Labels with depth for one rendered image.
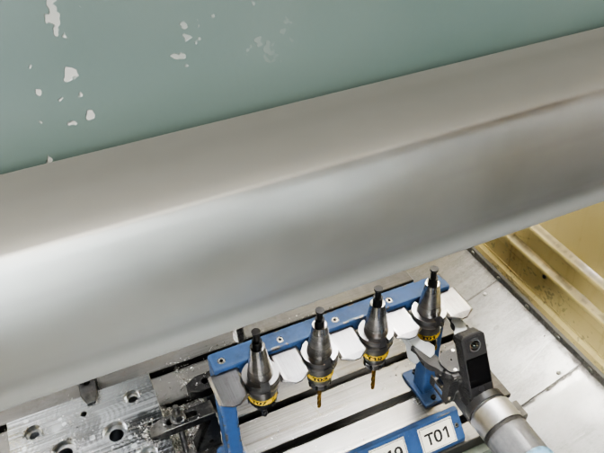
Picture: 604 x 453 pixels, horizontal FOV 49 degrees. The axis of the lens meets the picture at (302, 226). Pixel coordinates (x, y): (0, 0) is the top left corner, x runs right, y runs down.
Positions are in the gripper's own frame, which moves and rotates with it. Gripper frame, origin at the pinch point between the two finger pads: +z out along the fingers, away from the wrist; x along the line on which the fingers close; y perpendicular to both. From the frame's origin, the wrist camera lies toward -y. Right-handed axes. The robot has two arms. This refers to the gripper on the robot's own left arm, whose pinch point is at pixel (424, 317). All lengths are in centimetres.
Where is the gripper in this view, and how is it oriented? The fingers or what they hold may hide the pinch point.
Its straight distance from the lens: 125.9
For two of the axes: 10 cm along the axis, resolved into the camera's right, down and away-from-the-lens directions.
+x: 9.1, -2.8, 3.0
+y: 0.2, 7.5, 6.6
